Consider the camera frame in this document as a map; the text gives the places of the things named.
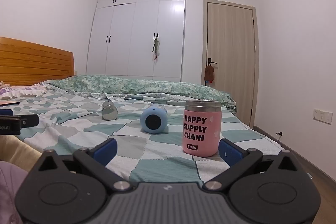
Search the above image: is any wooden headboard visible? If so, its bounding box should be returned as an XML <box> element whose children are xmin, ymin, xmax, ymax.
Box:
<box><xmin>0</xmin><ymin>36</ymin><xmax>75</xmax><ymax>87</ymax></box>

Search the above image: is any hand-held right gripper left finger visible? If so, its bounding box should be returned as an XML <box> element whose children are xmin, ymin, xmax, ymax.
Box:
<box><xmin>33</xmin><ymin>138</ymin><xmax>132</xmax><ymax>192</ymax></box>

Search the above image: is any person's purple clothing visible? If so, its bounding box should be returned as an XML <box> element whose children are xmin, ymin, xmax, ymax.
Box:
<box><xmin>0</xmin><ymin>161</ymin><xmax>29</xmax><ymax>224</ymax></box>

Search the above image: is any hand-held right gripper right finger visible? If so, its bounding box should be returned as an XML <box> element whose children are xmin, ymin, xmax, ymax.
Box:
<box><xmin>203</xmin><ymin>138</ymin><xmax>309</xmax><ymax>192</ymax></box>

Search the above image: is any clear glass cup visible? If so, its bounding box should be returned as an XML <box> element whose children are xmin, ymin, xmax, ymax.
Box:
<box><xmin>101</xmin><ymin>100</ymin><xmax>117</xmax><ymax>121</ymax></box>

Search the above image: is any brown plush toy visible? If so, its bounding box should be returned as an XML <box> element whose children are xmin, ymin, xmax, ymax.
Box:
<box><xmin>204</xmin><ymin>65</ymin><xmax>216</xmax><ymax>82</ymax></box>

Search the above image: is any green floral quilt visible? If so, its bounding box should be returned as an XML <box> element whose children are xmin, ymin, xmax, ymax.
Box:
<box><xmin>41</xmin><ymin>74</ymin><xmax>237</xmax><ymax>112</ymax></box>

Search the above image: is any checkered bed sheet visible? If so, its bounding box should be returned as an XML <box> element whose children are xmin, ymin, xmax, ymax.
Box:
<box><xmin>0</xmin><ymin>92</ymin><xmax>286</xmax><ymax>183</ymax></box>

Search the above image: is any light blue cup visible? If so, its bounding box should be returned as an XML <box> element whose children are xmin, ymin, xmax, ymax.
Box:
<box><xmin>140</xmin><ymin>105</ymin><xmax>169</xmax><ymax>135</ymax></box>

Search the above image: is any white wardrobe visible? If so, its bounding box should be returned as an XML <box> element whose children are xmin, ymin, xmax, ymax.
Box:
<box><xmin>86</xmin><ymin>0</ymin><xmax>187</xmax><ymax>83</ymax></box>

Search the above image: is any person's left forearm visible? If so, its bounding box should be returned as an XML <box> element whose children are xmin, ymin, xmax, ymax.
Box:
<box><xmin>0</xmin><ymin>135</ymin><xmax>43</xmax><ymax>172</ymax></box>

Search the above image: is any white wall socket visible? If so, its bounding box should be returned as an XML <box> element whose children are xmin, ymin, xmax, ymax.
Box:
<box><xmin>312</xmin><ymin>108</ymin><xmax>333</xmax><ymax>124</ymax></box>

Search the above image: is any beige wooden door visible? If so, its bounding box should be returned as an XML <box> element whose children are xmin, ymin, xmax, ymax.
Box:
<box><xmin>203</xmin><ymin>0</ymin><xmax>259</xmax><ymax>129</ymax></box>

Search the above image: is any pink steel-rimmed cup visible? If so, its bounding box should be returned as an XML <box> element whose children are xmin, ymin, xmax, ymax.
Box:
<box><xmin>182</xmin><ymin>100</ymin><xmax>222</xmax><ymax>158</ymax></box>

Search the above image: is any green hanging ornament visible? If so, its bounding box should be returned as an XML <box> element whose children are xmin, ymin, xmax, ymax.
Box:
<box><xmin>151</xmin><ymin>33</ymin><xmax>161</xmax><ymax>62</ymax></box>

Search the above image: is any purple floral ruffled pillow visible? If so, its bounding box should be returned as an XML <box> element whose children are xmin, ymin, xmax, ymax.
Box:
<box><xmin>0</xmin><ymin>81</ymin><xmax>51</xmax><ymax>99</ymax></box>

